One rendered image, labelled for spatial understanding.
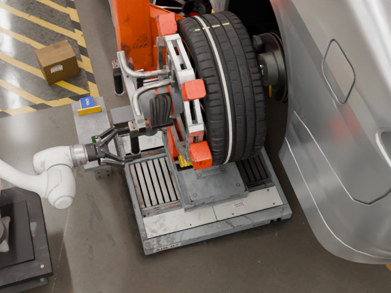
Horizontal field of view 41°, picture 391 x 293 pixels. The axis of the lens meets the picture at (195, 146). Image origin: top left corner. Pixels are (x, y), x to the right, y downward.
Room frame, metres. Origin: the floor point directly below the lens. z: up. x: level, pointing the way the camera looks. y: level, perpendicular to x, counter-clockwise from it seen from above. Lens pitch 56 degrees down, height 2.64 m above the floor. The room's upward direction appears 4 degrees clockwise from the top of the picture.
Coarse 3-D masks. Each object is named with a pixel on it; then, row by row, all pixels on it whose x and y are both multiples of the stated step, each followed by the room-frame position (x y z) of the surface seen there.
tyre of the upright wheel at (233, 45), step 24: (192, 24) 1.57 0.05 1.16; (216, 24) 1.57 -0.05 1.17; (240, 24) 1.57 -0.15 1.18; (192, 48) 1.46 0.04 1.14; (216, 48) 1.43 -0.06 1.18; (240, 48) 1.45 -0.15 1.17; (216, 72) 1.34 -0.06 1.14; (240, 72) 1.36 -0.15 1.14; (216, 96) 1.26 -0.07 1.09; (240, 96) 1.28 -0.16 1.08; (264, 96) 1.31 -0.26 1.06; (216, 120) 1.20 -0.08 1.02; (240, 120) 1.22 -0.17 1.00; (264, 120) 1.25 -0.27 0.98; (216, 144) 1.16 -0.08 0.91; (240, 144) 1.19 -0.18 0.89
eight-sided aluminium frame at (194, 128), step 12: (168, 36) 1.54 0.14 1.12; (168, 48) 1.48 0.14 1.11; (180, 48) 1.48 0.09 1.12; (180, 72) 1.35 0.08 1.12; (192, 72) 1.35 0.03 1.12; (180, 84) 1.31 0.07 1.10; (180, 120) 1.49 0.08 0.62; (192, 120) 1.23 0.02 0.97; (180, 132) 1.44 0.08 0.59; (192, 132) 1.18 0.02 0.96; (180, 144) 1.35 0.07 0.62
